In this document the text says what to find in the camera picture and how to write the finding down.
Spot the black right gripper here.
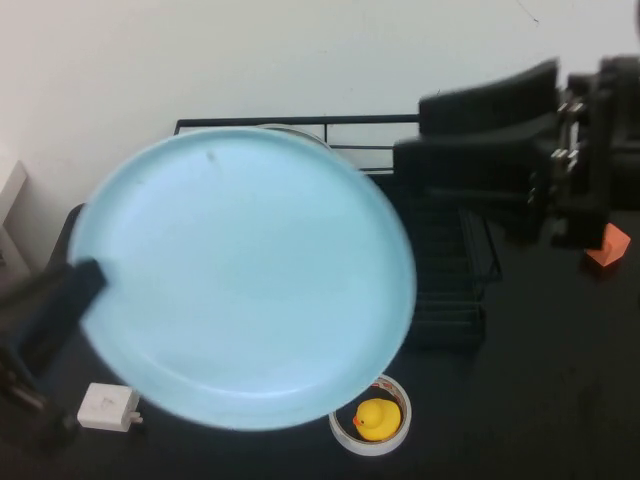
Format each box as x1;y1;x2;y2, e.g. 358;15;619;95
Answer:
393;54;640;251

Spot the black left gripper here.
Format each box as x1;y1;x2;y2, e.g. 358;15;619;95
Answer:
0;258;108;454

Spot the light blue round plate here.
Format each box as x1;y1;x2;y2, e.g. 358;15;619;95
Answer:
67;127;418;432

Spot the white plug charger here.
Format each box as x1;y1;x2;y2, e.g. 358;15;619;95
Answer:
76;382;145;433

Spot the white cabinet edge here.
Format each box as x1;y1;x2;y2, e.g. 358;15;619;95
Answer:
0;158;42;301

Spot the orange cube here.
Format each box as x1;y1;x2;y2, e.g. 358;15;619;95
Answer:
585;223;632;269

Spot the black drip tray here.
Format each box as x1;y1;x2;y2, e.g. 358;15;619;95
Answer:
359;169;487;351

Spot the yellow rubber duck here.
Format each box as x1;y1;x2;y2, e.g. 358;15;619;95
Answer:
352;398;402;442

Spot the white tape roll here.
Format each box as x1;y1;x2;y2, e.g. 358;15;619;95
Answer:
328;374;413;457

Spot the black wire dish rack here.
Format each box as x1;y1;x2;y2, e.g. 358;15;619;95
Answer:
173;114;503;351

